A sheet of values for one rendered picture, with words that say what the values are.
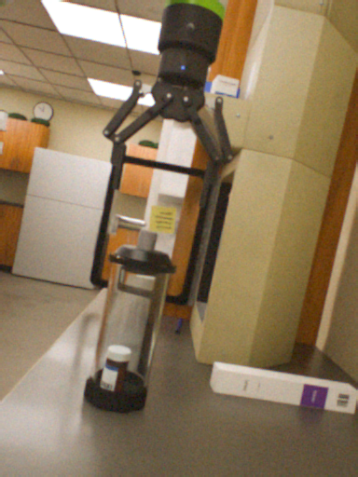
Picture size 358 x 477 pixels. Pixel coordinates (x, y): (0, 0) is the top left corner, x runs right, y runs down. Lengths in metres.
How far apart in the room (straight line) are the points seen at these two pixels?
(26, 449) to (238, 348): 0.52
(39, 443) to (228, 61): 1.11
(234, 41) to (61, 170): 4.81
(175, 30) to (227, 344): 0.62
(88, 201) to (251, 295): 5.06
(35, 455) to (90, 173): 5.45
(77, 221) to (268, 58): 5.11
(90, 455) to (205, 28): 0.58
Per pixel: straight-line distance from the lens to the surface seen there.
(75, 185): 5.92
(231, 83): 1.01
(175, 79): 0.66
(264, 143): 0.92
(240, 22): 1.39
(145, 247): 0.64
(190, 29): 0.65
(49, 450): 0.57
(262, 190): 0.91
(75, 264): 5.95
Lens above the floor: 1.24
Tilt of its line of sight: 3 degrees down
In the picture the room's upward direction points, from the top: 12 degrees clockwise
